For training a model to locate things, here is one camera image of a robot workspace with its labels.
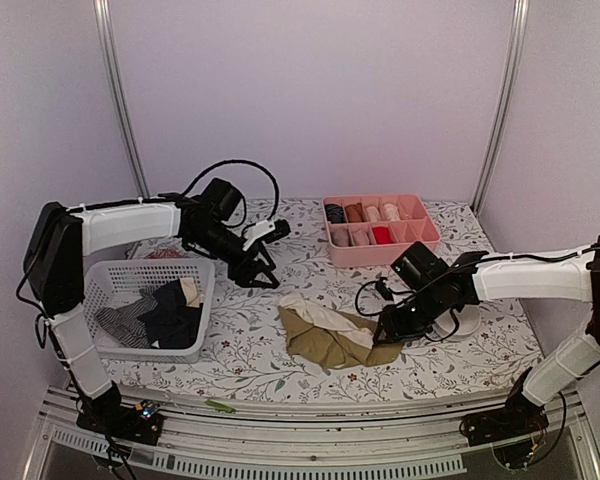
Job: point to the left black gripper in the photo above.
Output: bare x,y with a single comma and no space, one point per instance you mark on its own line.
245,277

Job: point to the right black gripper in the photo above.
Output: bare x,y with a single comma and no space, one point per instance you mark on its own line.
395,329

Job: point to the olive green underwear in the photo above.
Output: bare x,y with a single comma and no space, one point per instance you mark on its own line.
332,339

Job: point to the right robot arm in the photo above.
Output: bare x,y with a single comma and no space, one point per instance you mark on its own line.
477,277

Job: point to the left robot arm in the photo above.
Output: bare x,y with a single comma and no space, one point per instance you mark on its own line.
62,237

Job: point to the cream underwear in basket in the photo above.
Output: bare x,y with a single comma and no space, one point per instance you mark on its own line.
192,296

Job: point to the grey pink rolled underwear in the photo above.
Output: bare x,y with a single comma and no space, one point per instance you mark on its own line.
340,238

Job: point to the black striped rolled underwear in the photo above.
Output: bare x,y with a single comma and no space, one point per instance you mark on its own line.
335,213

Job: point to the mauve rolled underwear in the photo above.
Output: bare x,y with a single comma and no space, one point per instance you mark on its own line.
361,237

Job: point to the red rolled underwear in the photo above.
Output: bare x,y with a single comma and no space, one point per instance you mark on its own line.
382,235

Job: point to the dark navy underwear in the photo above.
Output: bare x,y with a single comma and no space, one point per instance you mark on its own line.
170,324

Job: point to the brown rolled underwear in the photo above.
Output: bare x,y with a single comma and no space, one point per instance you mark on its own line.
354,213

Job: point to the pale pink rolled underwear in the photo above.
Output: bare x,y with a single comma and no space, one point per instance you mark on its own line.
372,213

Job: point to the cream rolled underwear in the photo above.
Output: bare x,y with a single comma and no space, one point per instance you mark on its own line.
391,212

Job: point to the grey striped underwear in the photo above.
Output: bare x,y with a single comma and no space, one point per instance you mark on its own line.
123,323

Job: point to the floral tablecloth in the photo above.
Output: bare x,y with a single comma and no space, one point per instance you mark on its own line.
244,355

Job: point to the white bowl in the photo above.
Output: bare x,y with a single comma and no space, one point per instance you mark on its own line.
456,326

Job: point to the red white cloth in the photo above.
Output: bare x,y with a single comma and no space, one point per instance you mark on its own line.
164,253

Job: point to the pink divided organizer box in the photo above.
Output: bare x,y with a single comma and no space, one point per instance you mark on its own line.
415,226

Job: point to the white plastic laundry basket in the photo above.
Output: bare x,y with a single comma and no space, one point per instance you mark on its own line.
118,283

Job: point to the green tape scrap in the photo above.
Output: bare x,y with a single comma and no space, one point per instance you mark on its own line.
219,406

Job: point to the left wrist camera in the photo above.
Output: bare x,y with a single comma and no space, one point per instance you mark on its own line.
267,231

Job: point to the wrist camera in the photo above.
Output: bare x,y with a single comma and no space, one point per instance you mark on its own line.
267,231
383,290

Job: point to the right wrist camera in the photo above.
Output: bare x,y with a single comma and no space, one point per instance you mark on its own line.
383,290

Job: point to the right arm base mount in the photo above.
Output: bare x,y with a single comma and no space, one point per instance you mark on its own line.
518,416

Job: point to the aluminium front rail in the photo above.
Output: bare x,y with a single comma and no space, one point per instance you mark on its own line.
410,439

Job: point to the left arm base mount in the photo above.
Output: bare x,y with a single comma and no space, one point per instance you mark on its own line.
141,423

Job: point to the left aluminium frame post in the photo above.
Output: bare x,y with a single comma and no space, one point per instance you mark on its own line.
105,30

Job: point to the aluminium frame post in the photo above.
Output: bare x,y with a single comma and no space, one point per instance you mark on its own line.
512,62
105,30

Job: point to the right aluminium frame post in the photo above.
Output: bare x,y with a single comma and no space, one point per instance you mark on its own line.
512,62

